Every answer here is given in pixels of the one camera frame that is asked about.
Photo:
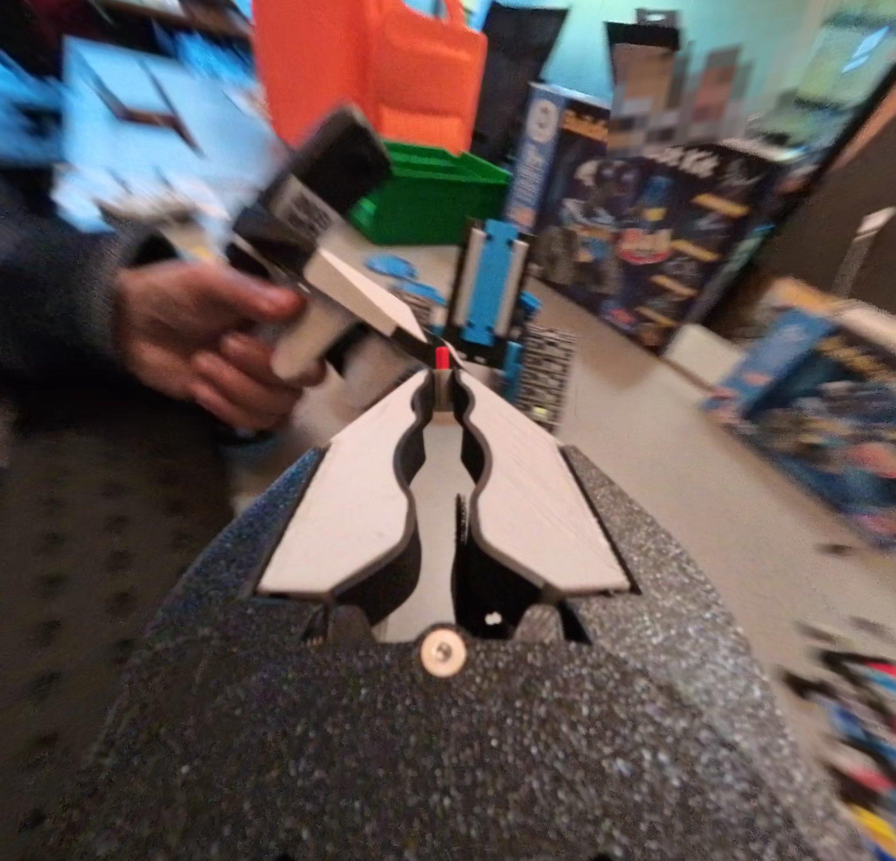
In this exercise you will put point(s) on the pile of small toy pieces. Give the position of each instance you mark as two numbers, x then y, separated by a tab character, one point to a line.
861	721

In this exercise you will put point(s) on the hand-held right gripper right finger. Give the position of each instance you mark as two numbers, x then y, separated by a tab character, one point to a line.
546	525

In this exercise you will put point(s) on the person's left forearm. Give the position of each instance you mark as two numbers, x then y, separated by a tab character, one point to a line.
56	301

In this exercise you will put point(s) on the small robot kit box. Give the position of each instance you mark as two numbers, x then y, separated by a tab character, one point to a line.
819	420

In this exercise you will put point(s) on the tracked toy robot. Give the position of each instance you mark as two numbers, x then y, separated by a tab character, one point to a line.
497	280

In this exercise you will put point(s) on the red grey toy pin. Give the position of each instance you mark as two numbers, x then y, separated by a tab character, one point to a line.
442	357

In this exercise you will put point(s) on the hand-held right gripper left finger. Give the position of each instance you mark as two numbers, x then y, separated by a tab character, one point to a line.
343	525

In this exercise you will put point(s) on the person's left hand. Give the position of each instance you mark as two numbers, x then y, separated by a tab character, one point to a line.
182	329

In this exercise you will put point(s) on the green plastic bin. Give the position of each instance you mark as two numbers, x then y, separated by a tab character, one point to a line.
434	202

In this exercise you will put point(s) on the grey desk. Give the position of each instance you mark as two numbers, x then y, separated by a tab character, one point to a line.
665	490

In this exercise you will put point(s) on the black board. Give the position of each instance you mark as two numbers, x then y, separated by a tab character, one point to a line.
840	174

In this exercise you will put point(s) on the small black toy piece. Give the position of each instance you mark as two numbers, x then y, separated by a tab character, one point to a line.
833	548

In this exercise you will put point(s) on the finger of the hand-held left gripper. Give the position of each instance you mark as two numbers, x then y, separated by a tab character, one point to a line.
364	294
427	355

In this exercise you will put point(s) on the white rounded stand base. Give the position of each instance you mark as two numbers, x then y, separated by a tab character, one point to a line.
700	353

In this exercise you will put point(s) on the orange carrying container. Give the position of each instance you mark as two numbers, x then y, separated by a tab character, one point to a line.
420	83

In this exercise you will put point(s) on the large robot kit box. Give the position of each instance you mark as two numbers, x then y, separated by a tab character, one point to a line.
665	244

